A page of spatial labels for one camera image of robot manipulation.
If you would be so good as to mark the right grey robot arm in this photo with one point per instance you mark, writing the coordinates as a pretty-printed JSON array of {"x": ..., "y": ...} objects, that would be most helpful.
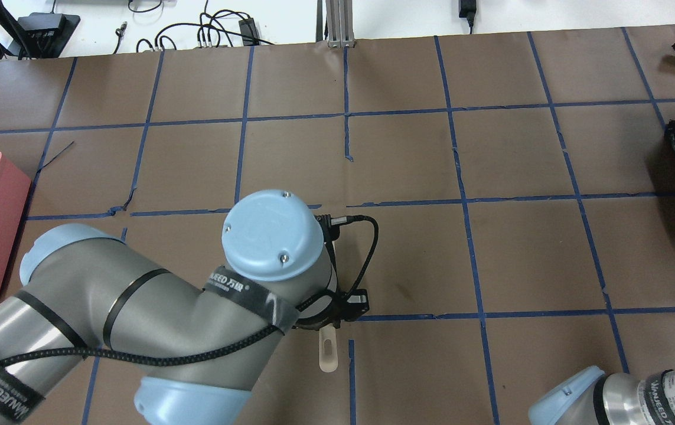
[{"x": 594, "y": 397}]

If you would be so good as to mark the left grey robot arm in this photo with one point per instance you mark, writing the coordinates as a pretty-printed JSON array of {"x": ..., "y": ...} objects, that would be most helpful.
[{"x": 87, "y": 294}]

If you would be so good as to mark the aluminium frame post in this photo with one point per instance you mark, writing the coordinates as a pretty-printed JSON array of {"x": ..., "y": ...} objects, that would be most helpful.
[{"x": 335, "y": 23}]

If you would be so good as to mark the cream hand brush black bristles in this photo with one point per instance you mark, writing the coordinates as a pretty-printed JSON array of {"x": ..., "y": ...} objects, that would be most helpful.
[{"x": 327, "y": 349}]

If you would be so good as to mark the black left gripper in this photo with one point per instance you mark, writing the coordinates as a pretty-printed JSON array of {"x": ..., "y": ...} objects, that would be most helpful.
[{"x": 314, "y": 323}]

